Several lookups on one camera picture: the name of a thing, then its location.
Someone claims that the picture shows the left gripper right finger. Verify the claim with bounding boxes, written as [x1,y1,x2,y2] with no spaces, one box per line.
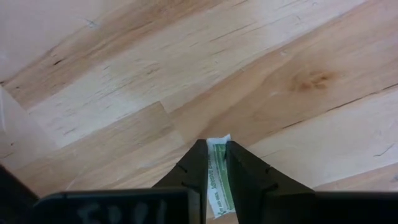
[226,140,398,224]

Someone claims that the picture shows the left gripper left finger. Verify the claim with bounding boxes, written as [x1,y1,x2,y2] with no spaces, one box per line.
[32,139,209,224]

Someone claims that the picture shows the green white sachet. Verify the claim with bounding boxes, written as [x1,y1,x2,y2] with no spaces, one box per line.
[206,133,236,219]

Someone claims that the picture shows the black aluminium table frame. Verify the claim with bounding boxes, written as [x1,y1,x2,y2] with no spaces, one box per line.
[0,164,40,224]

